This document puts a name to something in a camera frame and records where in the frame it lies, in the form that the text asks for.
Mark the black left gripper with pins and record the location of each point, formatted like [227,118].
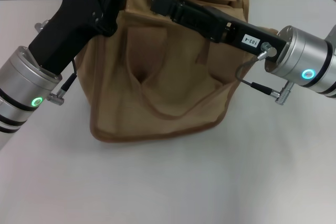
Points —
[76,16]

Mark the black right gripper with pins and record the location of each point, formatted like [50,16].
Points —
[236,31]

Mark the khaki canvas food bag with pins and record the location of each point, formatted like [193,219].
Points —
[173,82]

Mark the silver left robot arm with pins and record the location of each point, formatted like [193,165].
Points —
[18,93]

